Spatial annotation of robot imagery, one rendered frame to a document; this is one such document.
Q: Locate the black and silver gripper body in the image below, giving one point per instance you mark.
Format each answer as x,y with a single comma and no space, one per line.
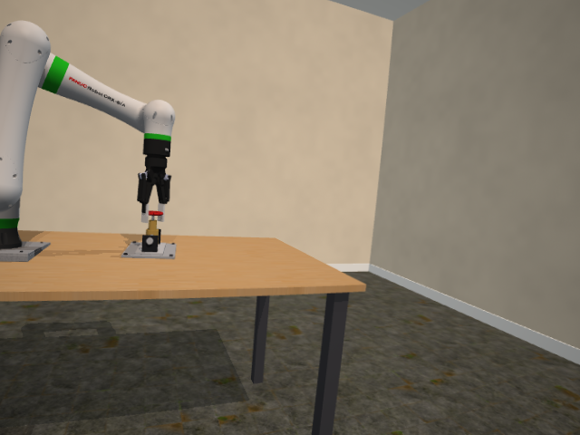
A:
153,165

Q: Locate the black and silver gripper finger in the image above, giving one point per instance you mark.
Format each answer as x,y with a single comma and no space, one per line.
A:
161,194
143,186

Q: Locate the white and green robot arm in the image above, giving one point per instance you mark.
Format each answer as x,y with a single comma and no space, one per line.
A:
26,63

